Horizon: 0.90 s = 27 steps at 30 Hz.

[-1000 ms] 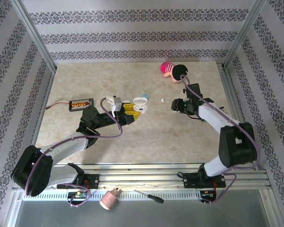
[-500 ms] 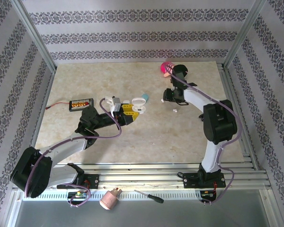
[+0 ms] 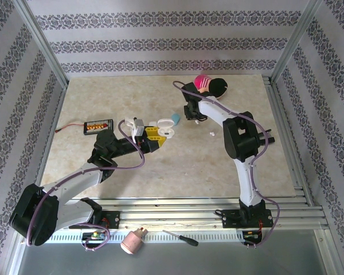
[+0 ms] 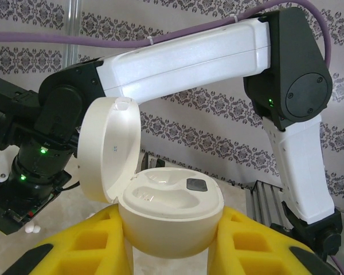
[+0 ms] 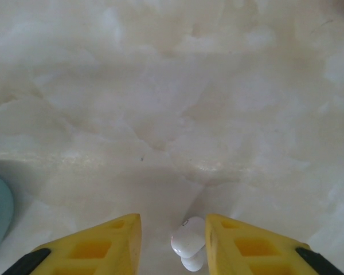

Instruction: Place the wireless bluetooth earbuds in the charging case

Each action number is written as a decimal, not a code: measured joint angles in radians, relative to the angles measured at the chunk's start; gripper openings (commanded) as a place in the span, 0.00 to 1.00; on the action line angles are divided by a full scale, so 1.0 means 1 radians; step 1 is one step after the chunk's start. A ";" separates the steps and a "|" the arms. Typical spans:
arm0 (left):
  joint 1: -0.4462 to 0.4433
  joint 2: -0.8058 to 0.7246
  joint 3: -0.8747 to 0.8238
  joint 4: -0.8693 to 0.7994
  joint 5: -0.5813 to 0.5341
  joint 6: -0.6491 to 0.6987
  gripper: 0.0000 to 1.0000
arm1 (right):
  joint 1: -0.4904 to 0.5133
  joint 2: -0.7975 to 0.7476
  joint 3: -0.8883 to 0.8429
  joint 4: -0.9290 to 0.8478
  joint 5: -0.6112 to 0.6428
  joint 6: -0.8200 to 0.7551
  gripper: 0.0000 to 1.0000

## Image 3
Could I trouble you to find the white earbud charging case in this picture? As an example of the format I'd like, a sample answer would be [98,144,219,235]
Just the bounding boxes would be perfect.
[156,118,175,139]

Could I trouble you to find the black charger board orange connectors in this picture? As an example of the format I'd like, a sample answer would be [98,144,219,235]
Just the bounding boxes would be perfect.
[83,119,114,136]

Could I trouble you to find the doll with pink striped hat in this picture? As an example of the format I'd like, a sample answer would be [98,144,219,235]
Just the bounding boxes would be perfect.
[194,73,229,100]

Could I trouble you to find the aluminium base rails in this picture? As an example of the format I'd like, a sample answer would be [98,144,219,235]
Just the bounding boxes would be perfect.
[68,197,327,230]

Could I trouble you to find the pink cylindrical plug adapter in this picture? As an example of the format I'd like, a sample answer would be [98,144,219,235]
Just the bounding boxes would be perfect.
[120,227,148,255]

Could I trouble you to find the aluminium side rails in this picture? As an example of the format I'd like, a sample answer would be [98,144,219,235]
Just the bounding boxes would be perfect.
[263,76,315,206]

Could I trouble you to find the grey metal tray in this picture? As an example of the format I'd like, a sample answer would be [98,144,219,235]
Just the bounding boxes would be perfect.
[15,229,333,275]

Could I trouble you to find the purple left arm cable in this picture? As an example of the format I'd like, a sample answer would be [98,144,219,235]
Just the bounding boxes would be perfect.
[25,119,146,253]

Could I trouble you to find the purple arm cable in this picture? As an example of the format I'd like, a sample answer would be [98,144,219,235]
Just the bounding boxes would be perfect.
[173,81,282,250]
[25,119,146,253]

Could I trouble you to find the red wire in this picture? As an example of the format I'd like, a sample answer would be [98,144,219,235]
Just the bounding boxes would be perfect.
[54,123,85,134]

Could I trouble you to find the black handled screwdriver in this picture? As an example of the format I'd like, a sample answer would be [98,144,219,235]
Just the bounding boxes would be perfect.
[162,229,199,247]

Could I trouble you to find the slotted metal cable duct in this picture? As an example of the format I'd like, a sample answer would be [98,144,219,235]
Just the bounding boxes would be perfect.
[50,230,244,244]

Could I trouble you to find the aluminium frame post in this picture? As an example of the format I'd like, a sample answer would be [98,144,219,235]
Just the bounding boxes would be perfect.
[13,0,69,88]
[271,0,323,84]

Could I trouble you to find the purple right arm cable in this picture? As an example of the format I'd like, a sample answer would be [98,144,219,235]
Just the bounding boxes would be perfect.
[173,81,282,250]

